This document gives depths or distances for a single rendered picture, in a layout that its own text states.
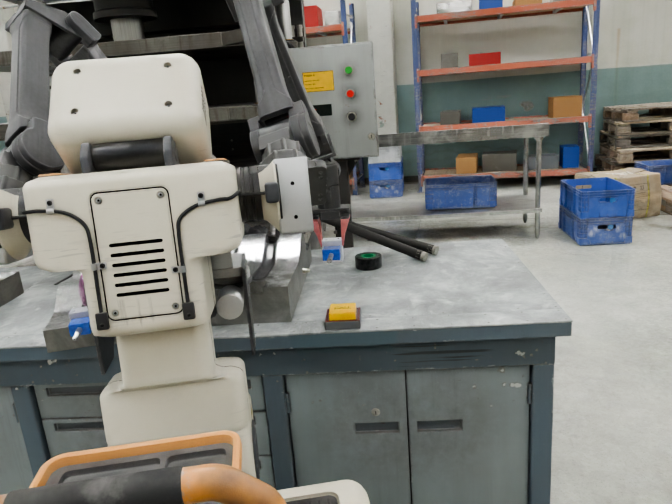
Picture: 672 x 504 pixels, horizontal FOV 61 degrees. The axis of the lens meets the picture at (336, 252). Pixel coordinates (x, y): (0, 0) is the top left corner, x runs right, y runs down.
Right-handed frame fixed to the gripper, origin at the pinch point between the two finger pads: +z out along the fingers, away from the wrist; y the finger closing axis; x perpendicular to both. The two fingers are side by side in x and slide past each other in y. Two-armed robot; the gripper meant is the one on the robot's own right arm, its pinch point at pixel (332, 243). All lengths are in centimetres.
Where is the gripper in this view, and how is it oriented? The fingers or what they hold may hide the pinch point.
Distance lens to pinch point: 144.4
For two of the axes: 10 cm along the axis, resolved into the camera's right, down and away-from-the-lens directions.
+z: 0.8, 9.7, 2.4
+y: -9.9, 0.6, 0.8
